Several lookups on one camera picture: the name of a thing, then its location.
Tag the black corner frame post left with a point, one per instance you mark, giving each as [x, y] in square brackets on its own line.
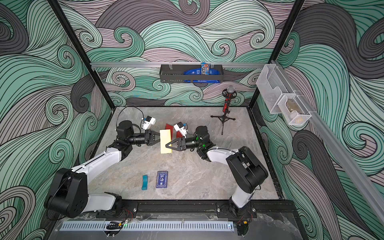
[55, 6]

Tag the small clear plastic bin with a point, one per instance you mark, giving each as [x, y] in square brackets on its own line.
[293, 111]

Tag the white slotted cable duct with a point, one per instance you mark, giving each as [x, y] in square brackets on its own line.
[145, 226]

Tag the blue card box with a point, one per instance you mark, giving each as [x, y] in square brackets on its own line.
[162, 180]

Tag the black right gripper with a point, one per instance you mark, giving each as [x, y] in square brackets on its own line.
[182, 139]

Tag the black corner frame post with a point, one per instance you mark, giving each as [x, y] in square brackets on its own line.
[55, 6]
[284, 15]

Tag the blue snack packet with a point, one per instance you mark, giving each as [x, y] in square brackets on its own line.
[209, 74]

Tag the yellow square paper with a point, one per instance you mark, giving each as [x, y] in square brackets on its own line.
[165, 138]

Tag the black wall shelf basket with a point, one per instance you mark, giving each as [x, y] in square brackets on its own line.
[176, 73]

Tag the aluminium rail wall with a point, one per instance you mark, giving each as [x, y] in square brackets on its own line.
[136, 64]
[337, 148]

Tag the aluminium rail right wall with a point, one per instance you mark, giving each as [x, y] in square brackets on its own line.
[337, 148]

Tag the red square paper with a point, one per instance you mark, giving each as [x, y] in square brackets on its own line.
[169, 127]
[179, 134]

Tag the black front base frame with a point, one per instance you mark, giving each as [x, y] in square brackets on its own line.
[220, 208]

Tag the teal small block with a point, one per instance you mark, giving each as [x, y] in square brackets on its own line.
[145, 183]

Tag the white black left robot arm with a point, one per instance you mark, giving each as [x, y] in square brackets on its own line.
[69, 194]

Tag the black microphone tripod stand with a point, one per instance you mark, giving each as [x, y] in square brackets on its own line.
[224, 118]

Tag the aluminium rail back wall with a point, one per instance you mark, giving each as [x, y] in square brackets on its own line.
[136, 64]

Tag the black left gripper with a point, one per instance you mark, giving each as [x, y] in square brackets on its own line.
[149, 138]

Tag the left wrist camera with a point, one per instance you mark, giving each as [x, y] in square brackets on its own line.
[148, 122]

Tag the clear plastic wall bin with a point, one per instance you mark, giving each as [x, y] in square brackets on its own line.
[272, 84]

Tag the red black microphone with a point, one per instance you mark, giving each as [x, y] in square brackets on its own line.
[229, 94]

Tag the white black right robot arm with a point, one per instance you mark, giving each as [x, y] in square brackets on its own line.
[247, 170]

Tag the black corner frame post right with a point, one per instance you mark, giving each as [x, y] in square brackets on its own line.
[284, 15]

